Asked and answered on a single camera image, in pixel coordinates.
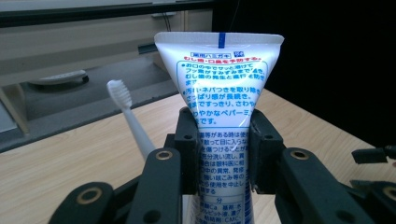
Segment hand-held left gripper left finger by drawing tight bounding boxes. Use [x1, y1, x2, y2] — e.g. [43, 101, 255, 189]
[164, 106, 201, 196]

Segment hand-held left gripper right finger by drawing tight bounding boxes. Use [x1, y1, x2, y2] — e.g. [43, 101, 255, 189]
[248, 108, 286, 195]

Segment white electric toothbrush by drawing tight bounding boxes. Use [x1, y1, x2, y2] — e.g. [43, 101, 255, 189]
[106, 78, 157, 161]

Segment white toothpaste tube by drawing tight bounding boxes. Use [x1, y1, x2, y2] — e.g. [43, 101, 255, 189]
[153, 31, 285, 224]

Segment black curtain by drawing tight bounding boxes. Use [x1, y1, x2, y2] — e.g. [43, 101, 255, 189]
[211, 0, 396, 148]

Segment white power strip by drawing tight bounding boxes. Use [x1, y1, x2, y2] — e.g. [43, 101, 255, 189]
[151, 11, 177, 19]

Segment flat oval floor object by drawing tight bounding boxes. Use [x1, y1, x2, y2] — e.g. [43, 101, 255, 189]
[27, 69, 91, 87]

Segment grey shelf cabinet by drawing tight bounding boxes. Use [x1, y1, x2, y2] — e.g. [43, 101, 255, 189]
[0, 8, 217, 135]

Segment hanging black desk cables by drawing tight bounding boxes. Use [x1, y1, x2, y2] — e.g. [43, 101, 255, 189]
[162, 13, 173, 33]

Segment black horizontal frame bar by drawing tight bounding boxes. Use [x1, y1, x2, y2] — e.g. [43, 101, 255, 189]
[0, 0, 217, 29]

